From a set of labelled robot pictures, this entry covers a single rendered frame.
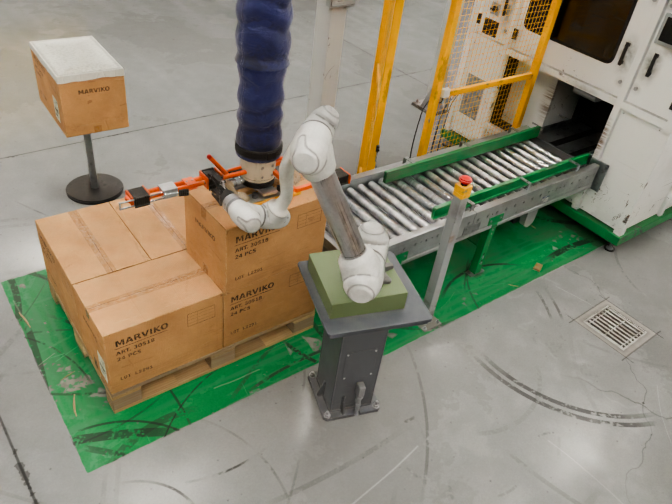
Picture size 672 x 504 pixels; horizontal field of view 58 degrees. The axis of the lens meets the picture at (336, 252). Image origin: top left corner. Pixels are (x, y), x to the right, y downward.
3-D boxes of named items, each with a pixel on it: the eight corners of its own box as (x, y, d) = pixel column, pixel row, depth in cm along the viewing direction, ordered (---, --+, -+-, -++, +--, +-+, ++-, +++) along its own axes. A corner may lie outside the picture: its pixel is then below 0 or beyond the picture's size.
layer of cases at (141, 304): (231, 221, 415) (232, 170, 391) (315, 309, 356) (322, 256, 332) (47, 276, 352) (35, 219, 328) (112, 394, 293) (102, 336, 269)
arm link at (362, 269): (390, 273, 262) (385, 308, 245) (355, 279, 267) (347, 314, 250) (329, 113, 220) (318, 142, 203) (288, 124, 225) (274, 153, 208)
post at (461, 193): (425, 315, 385) (463, 179, 324) (432, 321, 381) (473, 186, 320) (417, 318, 382) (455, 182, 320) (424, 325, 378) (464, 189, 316)
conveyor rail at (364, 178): (519, 146, 499) (526, 124, 487) (523, 148, 496) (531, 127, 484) (280, 220, 377) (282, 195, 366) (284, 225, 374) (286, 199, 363)
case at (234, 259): (280, 219, 355) (284, 159, 330) (321, 256, 332) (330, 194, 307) (186, 251, 322) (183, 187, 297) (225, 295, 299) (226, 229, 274)
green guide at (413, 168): (527, 131, 488) (531, 120, 482) (538, 136, 482) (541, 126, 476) (374, 176, 404) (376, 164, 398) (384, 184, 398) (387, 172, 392)
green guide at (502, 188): (583, 161, 456) (587, 151, 451) (594, 168, 450) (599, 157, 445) (429, 218, 372) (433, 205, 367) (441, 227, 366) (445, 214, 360)
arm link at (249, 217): (222, 217, 265) (246, 219, 275) (240, 237, 256) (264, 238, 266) (231, 196, 261) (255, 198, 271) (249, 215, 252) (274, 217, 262)
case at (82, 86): (39, 99, 420) (28, 41, 395) (99, 90, 440) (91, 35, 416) (66, 138, 383) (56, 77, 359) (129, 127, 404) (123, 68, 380)
